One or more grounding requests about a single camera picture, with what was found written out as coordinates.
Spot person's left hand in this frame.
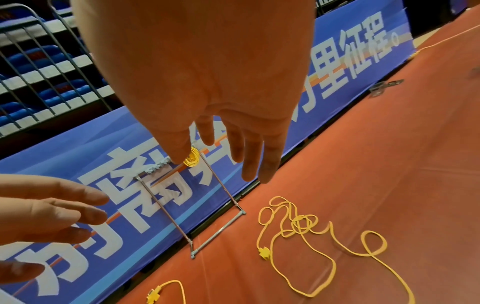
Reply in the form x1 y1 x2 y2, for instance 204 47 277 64
0 173 114 286

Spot person's right hand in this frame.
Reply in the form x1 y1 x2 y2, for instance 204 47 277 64
69 0 318 185

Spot metal rack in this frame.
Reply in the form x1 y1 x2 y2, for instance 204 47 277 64
133 147 249 261

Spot rows of blue seats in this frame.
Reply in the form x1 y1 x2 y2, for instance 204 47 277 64
0 0 121 141

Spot blue banner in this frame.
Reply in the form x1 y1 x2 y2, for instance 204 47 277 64
0 0 418 304

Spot small grey floor object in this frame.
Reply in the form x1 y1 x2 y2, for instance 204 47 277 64
366 78 407 98

